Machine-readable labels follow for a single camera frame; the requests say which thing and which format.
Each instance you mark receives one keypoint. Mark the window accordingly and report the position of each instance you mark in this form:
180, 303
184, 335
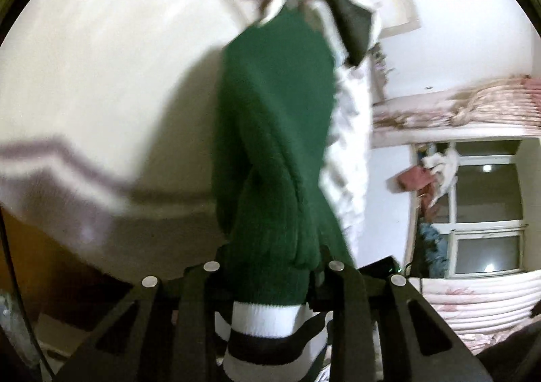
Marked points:
486, 204

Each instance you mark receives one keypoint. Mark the dark cloth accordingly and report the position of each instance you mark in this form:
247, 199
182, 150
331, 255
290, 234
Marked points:
513, 348

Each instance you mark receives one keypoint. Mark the white windowsill cabinet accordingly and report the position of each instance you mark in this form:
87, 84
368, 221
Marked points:
389, 217

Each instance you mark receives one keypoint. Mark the white fluffy garment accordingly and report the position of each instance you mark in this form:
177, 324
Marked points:
441, 166

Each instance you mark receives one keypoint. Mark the red knitted garment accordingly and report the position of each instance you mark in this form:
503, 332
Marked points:
414, 179

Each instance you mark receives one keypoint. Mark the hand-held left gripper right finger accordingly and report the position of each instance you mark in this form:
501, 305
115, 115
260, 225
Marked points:
342, 297

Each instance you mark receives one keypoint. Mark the black leather jacket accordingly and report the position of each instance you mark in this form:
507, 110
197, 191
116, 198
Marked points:
353, 31

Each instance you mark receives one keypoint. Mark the loose floral pink curtain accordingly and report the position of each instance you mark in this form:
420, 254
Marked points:
465, 301

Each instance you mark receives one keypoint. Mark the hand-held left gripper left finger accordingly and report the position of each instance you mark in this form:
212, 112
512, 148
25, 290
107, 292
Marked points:
203, 293

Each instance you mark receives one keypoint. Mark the nightstand clutter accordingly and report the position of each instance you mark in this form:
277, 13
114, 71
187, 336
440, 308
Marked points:
380, 62

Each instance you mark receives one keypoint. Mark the tied floral pink curtain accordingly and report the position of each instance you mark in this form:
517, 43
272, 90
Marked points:
486, 105

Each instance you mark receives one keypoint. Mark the green and white varsity jacket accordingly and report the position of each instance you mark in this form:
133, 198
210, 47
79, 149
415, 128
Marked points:
270, 132

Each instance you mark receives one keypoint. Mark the blue denim garment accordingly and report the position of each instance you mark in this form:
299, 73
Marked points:
433, 246

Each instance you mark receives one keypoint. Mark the beige bed headboard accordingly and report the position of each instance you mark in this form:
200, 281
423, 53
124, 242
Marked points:
399, 29

